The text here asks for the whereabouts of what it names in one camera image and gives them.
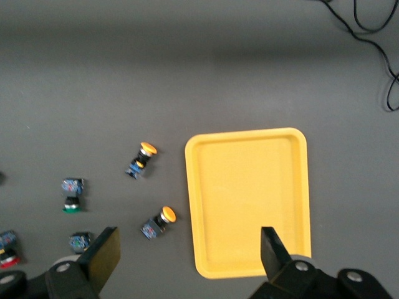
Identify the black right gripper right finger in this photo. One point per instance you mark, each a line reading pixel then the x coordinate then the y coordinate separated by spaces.
pixel 274 258

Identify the yellow plastic tray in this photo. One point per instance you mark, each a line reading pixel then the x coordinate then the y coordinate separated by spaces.
pixel 243 187

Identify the yellow mushroom push button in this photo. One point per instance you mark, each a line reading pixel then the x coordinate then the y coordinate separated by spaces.
pixel 140 162
pixel 159 222

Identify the green mushroom push button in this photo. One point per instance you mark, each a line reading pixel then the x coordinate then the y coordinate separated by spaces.
pixel 78 241
pixel 72 190

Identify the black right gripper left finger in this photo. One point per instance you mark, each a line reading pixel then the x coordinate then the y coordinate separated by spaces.
pixel 103 255

